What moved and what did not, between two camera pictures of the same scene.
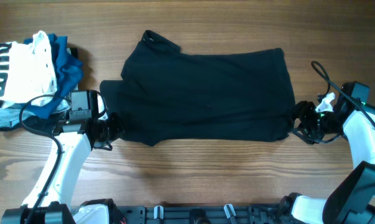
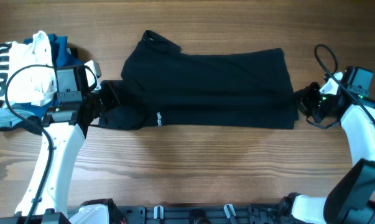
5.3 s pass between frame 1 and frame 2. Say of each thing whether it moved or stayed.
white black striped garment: stayed
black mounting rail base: stayed
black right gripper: moved
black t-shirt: moved
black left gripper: moved
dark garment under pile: stayed
